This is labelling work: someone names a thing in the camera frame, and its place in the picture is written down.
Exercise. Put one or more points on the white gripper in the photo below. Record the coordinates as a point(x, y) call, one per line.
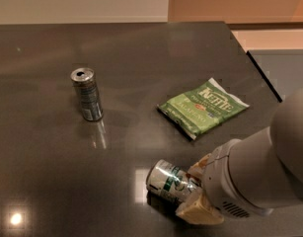
point(217, 178)

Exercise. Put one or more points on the green Kettle chips bag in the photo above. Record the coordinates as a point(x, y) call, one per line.
point(201, 109)

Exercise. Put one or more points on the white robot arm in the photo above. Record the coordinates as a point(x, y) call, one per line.
point(251, 176)

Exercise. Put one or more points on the white green 7up can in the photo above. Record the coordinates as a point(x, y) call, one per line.
point(170, 182)

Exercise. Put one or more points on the grey side table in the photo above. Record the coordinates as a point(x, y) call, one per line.
point(282, 69)

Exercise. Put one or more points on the silver redbull can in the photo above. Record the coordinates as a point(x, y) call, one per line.
point(85, 85)

